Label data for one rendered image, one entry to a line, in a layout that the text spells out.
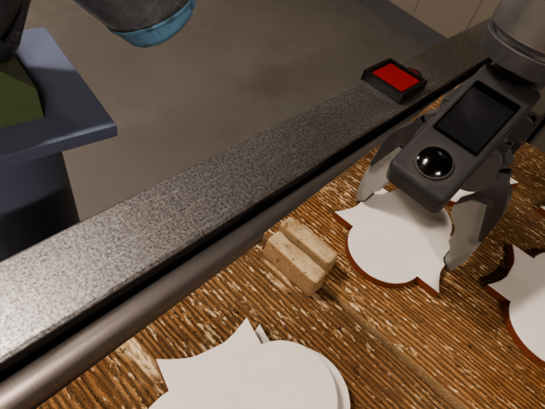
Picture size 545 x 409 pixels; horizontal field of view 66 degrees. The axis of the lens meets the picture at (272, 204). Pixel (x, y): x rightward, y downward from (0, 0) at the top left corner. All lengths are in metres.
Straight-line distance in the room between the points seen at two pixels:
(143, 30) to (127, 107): 1.47
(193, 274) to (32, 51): 0.48
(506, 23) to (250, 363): 0.29
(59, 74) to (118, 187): 1.04
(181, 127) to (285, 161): 1.48
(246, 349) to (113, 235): 0.17
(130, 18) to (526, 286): 0.54
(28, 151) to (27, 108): 0.06
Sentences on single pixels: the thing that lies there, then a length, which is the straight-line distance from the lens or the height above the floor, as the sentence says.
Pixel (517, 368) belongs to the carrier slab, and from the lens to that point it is 0.44.
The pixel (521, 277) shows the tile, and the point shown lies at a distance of 0.48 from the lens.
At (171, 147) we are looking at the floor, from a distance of 1.86.
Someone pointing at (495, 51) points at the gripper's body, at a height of 1.14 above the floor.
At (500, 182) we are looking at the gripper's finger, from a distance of 0.37.
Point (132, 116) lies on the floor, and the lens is 2.01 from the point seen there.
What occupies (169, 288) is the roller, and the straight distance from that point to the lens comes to 0.38.
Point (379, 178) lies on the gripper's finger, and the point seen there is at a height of 0.99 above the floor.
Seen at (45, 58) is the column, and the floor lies 0.87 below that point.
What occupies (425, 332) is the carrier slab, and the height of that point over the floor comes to 0.94.
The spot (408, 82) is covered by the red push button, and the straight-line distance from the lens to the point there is 0.71.
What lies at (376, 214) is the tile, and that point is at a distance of 0.44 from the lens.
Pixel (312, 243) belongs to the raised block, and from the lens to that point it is 0.37.
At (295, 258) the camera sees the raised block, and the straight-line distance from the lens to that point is 0.36.
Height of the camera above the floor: 1.25
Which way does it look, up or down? 48 degrees down
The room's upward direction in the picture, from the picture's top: 16 degrees clockwise
